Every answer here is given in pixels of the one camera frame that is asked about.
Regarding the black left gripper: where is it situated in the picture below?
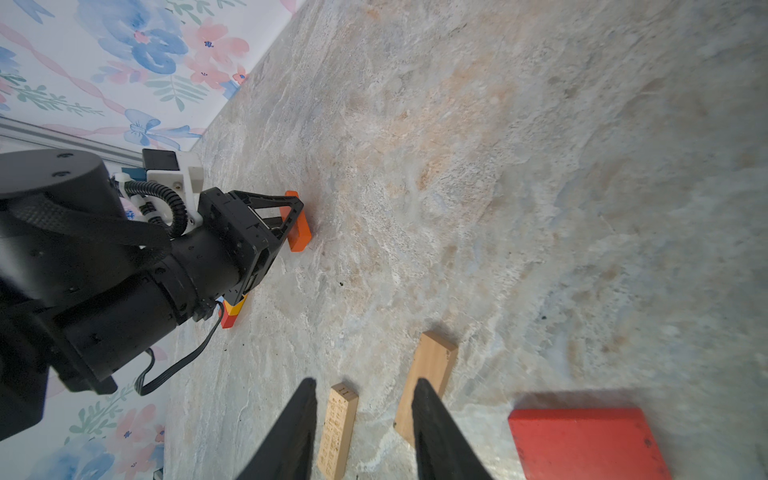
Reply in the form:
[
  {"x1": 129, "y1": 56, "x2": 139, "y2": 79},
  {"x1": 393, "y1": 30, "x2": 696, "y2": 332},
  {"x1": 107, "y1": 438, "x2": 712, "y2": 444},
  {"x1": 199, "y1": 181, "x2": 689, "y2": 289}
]
[{"x1": 199, "y1": 188, "x2": 304, "y2": 304}]

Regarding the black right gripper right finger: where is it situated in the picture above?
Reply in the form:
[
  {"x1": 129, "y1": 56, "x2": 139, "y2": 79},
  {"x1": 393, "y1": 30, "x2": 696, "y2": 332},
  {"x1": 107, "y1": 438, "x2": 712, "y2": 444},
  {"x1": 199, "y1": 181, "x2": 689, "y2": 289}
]
[{"x1": 411, "y1": 378, "x2": 491, "y2": 479}]

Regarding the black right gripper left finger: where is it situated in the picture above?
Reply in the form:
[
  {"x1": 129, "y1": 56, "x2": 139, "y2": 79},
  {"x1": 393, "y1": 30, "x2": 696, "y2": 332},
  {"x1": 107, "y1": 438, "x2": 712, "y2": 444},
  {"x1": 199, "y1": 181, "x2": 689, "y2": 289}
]
[{"x1": 236, "y1": 377, "x2": 317, "y2": 480}]

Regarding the long natural wood block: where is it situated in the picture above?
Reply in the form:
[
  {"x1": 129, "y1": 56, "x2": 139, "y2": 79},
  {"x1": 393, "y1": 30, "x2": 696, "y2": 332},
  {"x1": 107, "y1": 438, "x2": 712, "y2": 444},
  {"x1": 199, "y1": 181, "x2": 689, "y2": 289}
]
[{"x1": 317, "y1": 383, "x2": 359, "y2": 480}]

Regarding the orange rectangular block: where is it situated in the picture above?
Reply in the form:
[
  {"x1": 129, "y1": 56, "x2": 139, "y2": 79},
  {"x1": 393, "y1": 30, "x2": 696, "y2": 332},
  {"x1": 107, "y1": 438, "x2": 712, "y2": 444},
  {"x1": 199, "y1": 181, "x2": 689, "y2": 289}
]
[{"x1": 279, "y1": 190, "x2": 312, "y2": 253}]

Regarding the short yellow block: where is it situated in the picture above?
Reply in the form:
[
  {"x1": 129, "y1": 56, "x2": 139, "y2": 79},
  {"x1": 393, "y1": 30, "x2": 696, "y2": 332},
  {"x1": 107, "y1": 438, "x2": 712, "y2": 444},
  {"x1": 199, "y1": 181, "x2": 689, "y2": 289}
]
[{"x1": 223, "y1": 295, "x2": 247, "y2": 317}]

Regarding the small red block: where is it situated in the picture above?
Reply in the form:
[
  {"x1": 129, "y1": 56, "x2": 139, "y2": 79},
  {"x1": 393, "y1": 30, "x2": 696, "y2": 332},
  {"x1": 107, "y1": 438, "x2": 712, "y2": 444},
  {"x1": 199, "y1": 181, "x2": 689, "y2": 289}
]
[{"x1": 221, "y1": 309, "x2": 238, "y2": 329}]

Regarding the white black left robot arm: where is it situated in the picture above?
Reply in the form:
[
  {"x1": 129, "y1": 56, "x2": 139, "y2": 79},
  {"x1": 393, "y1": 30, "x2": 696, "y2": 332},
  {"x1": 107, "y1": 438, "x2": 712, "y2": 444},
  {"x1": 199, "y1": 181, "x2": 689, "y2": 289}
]
[{"x1": 1, "y1": 149, "x2": 303, "y2": 438}]

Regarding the tilted natural wood block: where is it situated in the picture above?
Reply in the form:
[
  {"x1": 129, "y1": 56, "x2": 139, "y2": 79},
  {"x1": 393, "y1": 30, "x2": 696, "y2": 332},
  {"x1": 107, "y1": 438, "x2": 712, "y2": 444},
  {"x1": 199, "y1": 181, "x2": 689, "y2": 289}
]
[{"x1": 393, "y1": 331, "x2": 459, "y2": 447}]

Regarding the red rectangular block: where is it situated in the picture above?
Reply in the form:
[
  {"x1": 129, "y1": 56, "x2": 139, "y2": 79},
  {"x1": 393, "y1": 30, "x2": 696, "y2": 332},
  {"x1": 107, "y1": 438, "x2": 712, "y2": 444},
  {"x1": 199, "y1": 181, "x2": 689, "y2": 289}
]
[{"x1": 508, "y1": 408, "x2": 672, "y2": 480}]

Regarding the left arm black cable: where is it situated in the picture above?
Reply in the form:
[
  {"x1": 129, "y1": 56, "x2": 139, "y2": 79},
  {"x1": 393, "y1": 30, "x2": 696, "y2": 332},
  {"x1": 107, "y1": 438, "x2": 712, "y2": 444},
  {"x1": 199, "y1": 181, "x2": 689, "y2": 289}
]
[{"x1": 122, "y1": 179, "x2": 226, "y2": 397}]

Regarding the aluminium corner post left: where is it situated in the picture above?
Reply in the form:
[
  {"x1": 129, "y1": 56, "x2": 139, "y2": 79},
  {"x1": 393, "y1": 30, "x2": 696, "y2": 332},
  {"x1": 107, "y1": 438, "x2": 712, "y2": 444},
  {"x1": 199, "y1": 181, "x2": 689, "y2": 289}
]
[{"x1": 1, "y1": 116, "x2": 143, "y2": 167}]

